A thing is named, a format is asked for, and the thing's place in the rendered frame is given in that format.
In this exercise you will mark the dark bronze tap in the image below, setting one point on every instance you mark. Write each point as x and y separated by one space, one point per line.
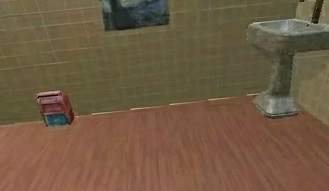
318 1

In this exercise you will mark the red bin with teal panel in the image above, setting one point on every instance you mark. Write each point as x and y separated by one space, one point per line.
55 107

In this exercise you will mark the blue swirl framed picture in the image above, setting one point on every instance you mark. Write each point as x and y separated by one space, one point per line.
134 6

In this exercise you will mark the grey pedestal sink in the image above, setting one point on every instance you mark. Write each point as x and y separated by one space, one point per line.
281 38

